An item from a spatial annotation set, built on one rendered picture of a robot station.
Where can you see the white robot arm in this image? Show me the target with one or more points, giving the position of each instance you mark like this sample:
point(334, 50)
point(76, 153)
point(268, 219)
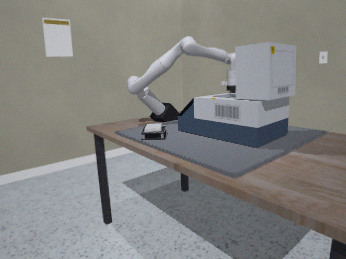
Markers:
point(188, 46)

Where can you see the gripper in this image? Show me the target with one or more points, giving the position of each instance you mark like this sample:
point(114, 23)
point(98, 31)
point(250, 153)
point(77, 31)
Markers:
point(231, 88)

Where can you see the white benchtop thermal cycler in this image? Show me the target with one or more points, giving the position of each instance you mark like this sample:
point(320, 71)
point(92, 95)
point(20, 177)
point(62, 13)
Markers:
point(265, 75)

